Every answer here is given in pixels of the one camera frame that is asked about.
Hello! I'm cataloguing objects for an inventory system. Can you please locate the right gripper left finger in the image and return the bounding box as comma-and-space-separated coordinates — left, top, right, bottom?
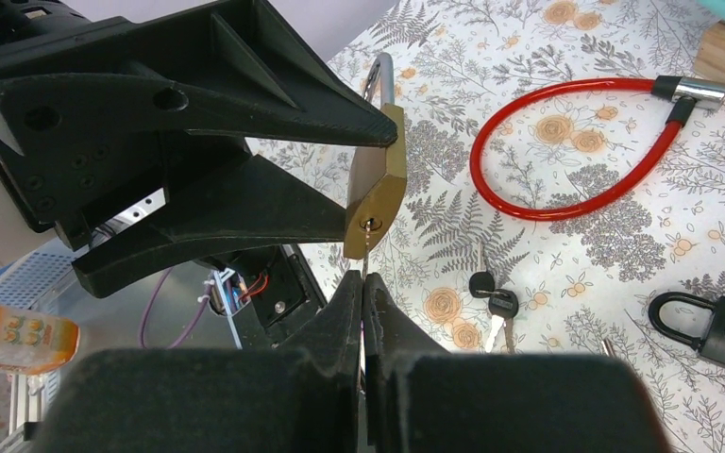
30, 271, 363, 452

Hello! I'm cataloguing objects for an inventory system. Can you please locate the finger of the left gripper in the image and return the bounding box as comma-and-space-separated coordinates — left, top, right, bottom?
72, 156, 346, 298
0, 1, 397, 155

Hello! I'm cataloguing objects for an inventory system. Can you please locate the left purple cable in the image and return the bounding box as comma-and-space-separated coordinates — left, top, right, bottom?
138, 268, 212, 350

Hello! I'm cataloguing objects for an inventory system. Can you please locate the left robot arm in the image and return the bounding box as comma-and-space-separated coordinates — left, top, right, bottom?
0, 1, 403, 298

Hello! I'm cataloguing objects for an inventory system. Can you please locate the orange snack packet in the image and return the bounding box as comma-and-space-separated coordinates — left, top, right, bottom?
0, 305, 80, 376

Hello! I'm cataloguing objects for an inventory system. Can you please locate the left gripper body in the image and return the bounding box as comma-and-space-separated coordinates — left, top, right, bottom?
0, 49, 170, 251

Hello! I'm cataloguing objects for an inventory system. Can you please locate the black-headed key pair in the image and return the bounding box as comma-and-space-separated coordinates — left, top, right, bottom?
468, 241, 519, 353

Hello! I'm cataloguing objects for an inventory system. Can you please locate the red cable lock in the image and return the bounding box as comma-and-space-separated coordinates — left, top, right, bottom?
469, 75, 725, 223

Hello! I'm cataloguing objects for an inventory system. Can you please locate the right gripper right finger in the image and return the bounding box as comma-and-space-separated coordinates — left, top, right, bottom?
363, 274, 670, 452

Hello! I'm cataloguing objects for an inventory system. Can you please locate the brass padlock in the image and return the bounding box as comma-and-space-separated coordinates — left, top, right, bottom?
344, 53, 408, 260

